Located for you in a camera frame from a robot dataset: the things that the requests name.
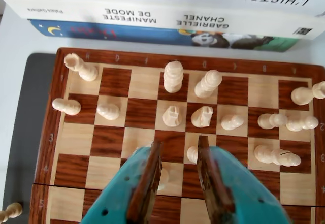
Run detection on teal gripper finger with brown pad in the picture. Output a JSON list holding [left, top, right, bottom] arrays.
[[81, 139, 163, 224], [197, 135, 292, 224]]

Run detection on light wooden chess knight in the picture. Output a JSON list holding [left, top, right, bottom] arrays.
[[190, 105, 214, 128], [162, 104, 181, 127]]

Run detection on light wooden chess pawn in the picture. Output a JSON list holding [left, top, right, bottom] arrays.
[[257, 112, 289, 130], [0, 202, 23, 222], [220, 114, 245, 131], [51, 98, 82, 116], [285, 115, 319, 132], [186, 145, 199, 164], [96, 103, 120, 121]]

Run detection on light wooden chess bishop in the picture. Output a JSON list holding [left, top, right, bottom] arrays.
[[253, 144, 302, 167]]

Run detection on wooden folding chess board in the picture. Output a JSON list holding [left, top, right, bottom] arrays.
[[29, 47, 325, 224]]

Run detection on light wooden chess queen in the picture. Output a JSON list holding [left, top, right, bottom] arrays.
[[194, 69, 223, 99]]

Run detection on light wooden chess king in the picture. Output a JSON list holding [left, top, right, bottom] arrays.
[[163, 60, 184, 93]]

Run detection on light wooden chess rook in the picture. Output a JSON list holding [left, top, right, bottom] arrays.
[[63, 52, 99, 82], [290, 80, 325, 106]]

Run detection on blue panda picture book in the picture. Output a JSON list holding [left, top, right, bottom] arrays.
[[27, 18, 302, 53]]

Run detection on white Gabrielle Chanel book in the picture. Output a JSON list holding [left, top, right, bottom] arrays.
[[2, 0, 325, 42]]

